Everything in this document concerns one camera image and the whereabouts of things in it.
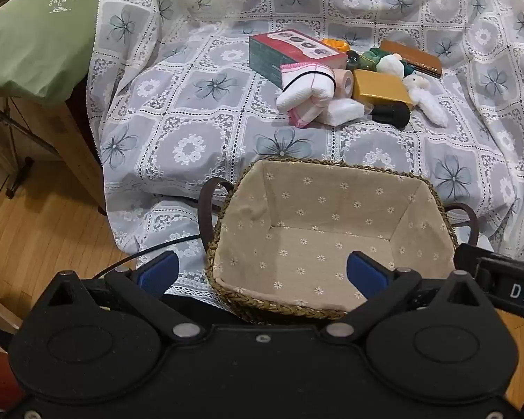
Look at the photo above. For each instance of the red and green box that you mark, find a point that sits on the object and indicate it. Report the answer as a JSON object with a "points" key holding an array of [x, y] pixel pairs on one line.
{"points": [[288, 52]]}

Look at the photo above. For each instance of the white tissue packet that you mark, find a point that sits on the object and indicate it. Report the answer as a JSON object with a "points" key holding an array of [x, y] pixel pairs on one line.
{"points": [[343, 111]]}

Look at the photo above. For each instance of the gold cardboard box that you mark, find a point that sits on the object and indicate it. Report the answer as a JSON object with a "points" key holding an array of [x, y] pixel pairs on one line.
{"points": [[380, 85]]}

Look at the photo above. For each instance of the green and white plush toy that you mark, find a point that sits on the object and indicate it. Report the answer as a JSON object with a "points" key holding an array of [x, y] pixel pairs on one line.
{"points": [[391, 64]]}

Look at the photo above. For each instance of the white fluffy plush toy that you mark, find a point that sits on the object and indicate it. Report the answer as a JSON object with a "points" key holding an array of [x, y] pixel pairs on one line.
{"points": [[428, 102]]}

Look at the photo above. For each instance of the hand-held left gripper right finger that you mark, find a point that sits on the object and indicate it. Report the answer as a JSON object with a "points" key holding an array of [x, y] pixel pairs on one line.
{"points": [[367, 277]]}

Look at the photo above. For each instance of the floral lace cloth cover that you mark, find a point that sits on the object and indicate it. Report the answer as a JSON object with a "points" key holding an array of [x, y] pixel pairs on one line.
{"points": [[201, 139]]}

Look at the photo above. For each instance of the small dark glass object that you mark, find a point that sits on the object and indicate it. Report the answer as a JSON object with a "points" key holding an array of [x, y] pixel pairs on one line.
{"points": [[353, 59]]}

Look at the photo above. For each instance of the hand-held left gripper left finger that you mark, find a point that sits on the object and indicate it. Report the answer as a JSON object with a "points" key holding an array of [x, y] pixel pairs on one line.
{"points": [[159, 270]]}

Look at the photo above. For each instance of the white towel with pink trim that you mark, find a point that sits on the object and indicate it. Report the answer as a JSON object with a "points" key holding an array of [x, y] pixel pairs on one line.
{"points": [[301, 96]]}

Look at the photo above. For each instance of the brown leather case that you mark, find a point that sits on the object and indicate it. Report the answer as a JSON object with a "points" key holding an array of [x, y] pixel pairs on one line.
{"points": [[415, 56]]}

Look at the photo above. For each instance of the wicker basket with fabric lining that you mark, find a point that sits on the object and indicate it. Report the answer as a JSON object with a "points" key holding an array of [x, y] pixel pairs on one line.
{"points": [[332, 244]]}

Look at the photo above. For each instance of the green printed pillow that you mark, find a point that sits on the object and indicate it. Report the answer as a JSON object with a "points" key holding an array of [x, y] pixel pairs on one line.
{"points": [[39, 39]]}

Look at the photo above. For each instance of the orange fabric pouch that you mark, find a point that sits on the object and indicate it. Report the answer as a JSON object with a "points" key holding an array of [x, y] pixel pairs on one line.
{"points": [[336, 45]]}

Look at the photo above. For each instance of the beige tape roll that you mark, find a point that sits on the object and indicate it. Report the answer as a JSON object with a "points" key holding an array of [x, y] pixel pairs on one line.
{"points": [[344, 83]]}

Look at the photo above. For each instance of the black metal stand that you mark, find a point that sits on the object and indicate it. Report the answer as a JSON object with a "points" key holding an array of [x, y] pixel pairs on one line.
{"points": [[19, 174]]}

